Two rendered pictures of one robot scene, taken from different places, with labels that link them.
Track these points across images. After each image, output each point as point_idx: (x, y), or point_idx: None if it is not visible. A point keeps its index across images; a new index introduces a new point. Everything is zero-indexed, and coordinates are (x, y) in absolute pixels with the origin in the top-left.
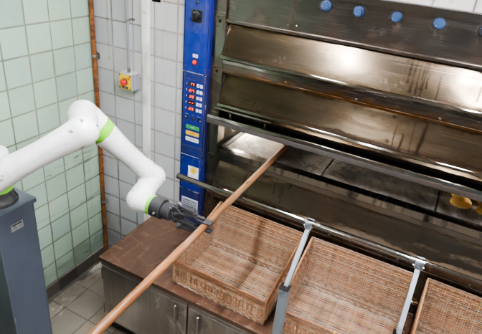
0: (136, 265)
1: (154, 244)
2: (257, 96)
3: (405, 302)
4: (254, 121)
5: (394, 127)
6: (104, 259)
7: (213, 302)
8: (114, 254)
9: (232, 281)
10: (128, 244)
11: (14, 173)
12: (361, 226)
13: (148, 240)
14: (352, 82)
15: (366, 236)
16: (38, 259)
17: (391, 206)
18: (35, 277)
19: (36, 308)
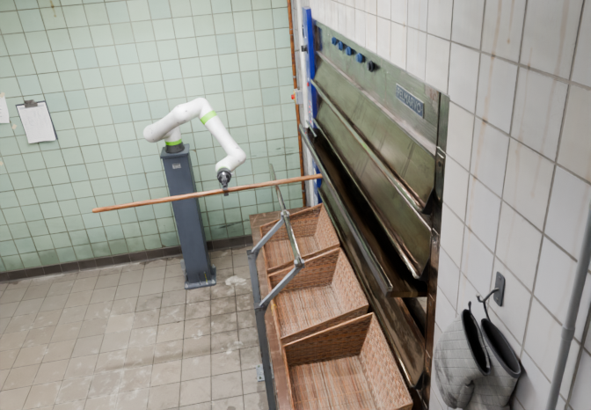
0: (258, 227)
1: None
2: (326, 115)
3: (275, 287)
4: None
5: (358, 153)
6: (249, 217)
7: (264, 265)
8: (257, 216)
9: (290, 259)
10: (271, 215)
11: (156, 130)
12: (355, 246)
13: None
14: (339, 107)
15: (355, 256)
16: (192, 192)
17: None
18: (190, 202)
19: (192, 223)
